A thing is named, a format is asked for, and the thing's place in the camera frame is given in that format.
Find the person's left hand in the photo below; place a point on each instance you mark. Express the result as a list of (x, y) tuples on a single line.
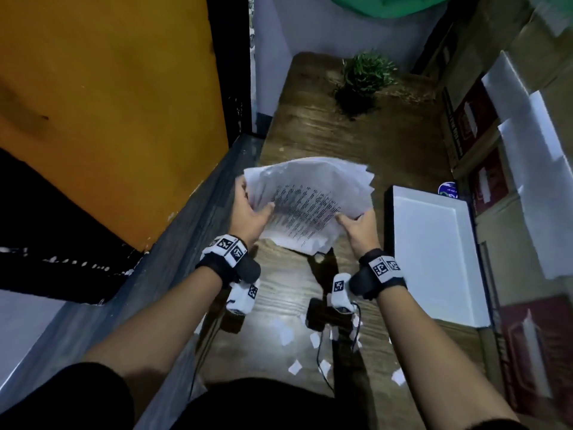
[(244, 219)]

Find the person's right hand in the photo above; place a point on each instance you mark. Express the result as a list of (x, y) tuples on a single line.
[(363, 235)]

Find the person's right thumb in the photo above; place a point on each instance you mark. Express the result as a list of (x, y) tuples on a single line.
[(346, 220)]

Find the person's left thumb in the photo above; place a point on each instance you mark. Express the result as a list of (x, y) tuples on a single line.
[(265, 212)]

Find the stack of printed paper sheets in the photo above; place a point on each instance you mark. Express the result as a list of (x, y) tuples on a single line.
[(309, 201)]

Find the person's right forearm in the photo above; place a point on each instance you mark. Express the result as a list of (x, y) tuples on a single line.
[(429, 353)]

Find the person's left forearm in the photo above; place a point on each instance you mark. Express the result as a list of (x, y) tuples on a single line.
[(152, 335)]

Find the white rectangular tray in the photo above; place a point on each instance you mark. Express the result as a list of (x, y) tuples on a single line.
[(436, 255)]

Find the round blue green sticker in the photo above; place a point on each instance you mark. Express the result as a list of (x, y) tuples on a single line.
[(448, 190)]

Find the scattered white paper scraps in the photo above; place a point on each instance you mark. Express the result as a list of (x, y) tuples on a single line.
[(322, 349)]

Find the small green potted plant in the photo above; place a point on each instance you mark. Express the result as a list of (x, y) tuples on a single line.
[(365, 78)]

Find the cardboard box with red label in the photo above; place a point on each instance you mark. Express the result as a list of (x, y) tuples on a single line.
[(488, 183), (470, 120), (537, 358)]

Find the orange door panel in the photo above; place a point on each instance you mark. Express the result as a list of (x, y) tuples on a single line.
[(112, 107)]

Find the person's black clothing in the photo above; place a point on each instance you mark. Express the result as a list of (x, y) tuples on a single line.
[(250, 405)]

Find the white paper sheets on boxes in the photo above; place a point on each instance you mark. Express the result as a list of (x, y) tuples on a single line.
[(537, 174)]

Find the green cloth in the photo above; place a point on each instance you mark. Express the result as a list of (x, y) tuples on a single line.
[(385, 4)]

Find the left wrist camera with markers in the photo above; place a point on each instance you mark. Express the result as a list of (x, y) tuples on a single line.
[(230, 264)]

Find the wrist camera with markers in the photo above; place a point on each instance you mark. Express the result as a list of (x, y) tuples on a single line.
[(374, 277), (230, 264)]

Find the right wrist camera with markers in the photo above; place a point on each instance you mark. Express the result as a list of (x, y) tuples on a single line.
[(374, 277)]

